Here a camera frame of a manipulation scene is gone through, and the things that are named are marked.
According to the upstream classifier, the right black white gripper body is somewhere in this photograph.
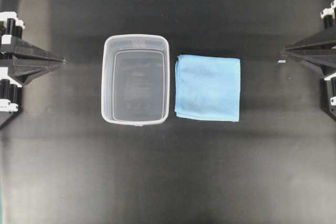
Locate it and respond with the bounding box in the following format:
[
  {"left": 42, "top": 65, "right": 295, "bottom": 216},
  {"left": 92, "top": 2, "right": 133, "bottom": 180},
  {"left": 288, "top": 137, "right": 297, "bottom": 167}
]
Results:
[{"left": 320, "top": 0, "right": 336, "bottom": 120}]

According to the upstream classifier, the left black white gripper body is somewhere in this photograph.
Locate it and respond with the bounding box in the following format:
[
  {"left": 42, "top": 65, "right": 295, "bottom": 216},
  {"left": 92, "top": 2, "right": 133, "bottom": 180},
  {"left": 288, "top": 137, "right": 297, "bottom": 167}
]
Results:
[{"left": 0, "top": 10, "right": 26, "bottom": 130}]

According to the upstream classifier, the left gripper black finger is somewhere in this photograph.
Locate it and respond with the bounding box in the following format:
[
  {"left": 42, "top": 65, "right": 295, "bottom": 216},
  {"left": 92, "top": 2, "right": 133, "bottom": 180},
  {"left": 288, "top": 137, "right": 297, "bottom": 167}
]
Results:
[
  {"left": 10, "top": 59, "right": 66, "bottom": 86},
  {"left": 2, "top": 36, "right": 66, "bottom": 62}
]

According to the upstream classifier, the blue folded towel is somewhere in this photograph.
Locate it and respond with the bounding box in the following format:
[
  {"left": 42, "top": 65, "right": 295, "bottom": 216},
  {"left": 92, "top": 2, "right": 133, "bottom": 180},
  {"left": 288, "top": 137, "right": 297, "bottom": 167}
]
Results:
[{"left": 175, "top": 55, "right": 241, "bottom": 122}]

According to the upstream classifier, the clear plastic container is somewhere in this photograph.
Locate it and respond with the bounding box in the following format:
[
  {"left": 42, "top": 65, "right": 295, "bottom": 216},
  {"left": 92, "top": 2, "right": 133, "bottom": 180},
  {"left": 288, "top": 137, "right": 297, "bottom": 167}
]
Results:
[{"left": 101, "top": 34, "right": 170, "bottom": 126}]

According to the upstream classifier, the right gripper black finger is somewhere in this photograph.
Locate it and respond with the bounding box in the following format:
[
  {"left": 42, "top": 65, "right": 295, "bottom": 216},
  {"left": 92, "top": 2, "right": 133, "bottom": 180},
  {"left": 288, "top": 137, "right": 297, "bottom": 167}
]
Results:
[
  {"left": 283, "top": 26, "right": 335, "bottom": 54},
  {"left": 281, "top": 49, "right": 335, "bottom": 78}
]

